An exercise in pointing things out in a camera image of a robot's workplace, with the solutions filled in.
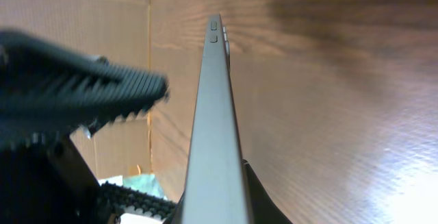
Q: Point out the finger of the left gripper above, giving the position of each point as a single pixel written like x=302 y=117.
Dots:
x=126 y=200

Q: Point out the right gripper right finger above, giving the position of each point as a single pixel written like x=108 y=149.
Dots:
x=264 y=209

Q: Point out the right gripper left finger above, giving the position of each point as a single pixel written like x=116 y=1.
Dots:
x=47 y=89

